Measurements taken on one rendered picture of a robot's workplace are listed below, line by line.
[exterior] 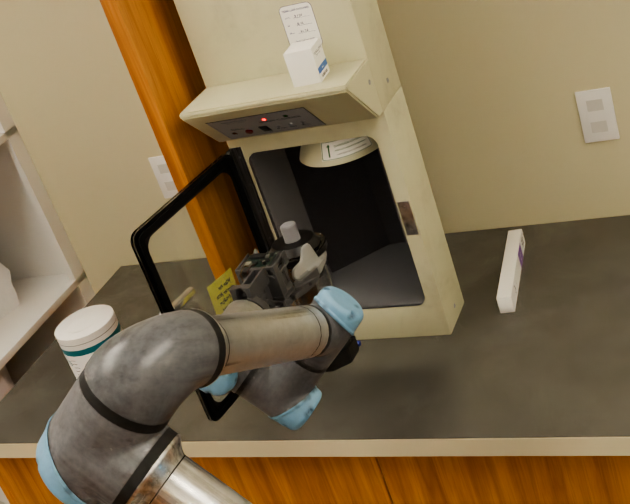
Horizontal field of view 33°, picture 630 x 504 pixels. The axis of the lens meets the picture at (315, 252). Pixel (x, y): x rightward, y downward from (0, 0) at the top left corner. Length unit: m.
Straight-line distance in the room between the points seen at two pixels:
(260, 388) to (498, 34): 0.97
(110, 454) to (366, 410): 0.79
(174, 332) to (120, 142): 1.49
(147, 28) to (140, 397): 0.89
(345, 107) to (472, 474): 0.66
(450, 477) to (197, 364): 0.79
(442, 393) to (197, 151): 0.63
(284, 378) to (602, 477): 0.58
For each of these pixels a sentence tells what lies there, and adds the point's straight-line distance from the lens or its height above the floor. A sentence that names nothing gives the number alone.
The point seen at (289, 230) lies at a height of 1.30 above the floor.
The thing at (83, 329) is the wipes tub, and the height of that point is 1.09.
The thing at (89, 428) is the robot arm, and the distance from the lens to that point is 1.25.
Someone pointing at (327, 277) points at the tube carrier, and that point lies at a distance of 1.84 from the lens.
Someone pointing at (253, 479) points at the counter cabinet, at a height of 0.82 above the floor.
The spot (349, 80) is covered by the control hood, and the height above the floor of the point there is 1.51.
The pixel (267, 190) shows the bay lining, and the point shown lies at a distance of 2.05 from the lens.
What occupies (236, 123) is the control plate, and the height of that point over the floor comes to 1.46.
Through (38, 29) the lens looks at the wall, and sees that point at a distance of 2.67.
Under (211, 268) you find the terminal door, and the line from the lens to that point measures 1.95.
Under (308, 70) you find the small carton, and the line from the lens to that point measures 1.79.
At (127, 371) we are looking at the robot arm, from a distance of 1.21.
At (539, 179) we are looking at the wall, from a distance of 2.35.
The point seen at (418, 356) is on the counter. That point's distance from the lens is 2.04.
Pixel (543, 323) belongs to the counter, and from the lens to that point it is 2.04.
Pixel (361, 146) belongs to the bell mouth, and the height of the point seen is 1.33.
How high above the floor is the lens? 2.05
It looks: 26 degrees down
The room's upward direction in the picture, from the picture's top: 20 degrees counter-clockwise
